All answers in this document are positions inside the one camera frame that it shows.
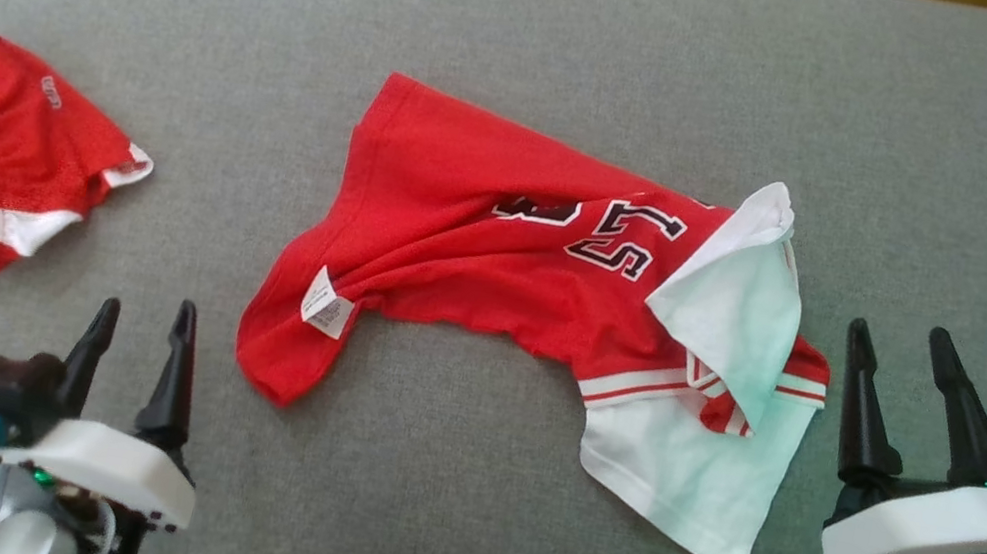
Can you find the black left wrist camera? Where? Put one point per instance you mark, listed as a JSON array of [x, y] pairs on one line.
[[11, 390]]

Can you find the large grey sofa seat cushion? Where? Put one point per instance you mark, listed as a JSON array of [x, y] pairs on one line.
[[545, 42]]

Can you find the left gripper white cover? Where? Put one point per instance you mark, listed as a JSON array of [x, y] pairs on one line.
[[104, 467]]

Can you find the red white numbered jersey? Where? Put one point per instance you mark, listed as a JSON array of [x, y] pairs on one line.
[[459, 241]]

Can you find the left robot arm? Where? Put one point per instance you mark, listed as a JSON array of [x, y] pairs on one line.
[[27, 530]]

